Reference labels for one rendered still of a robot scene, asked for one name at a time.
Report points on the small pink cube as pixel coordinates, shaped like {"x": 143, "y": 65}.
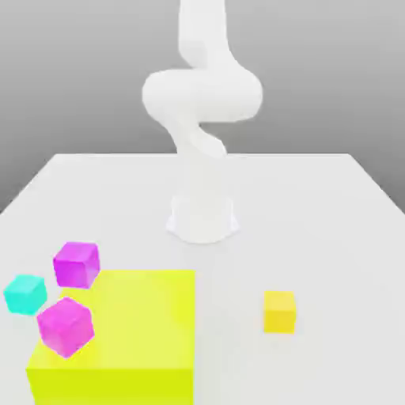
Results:
{"x": 65, "y": 327}

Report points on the small cyan cube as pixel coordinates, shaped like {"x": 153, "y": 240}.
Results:
{"x": 24, "y": 295}

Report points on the large yellow-green box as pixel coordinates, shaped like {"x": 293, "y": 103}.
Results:
{"x": 142, "y": 332}

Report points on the small yellow cube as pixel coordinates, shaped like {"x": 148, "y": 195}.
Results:
{"x": 279, "y": 312}

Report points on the small purple cube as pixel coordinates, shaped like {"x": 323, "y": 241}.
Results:
{"x": 74, "y": 265}

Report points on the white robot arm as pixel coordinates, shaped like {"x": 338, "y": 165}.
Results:
{"x": 202, "y": 95}

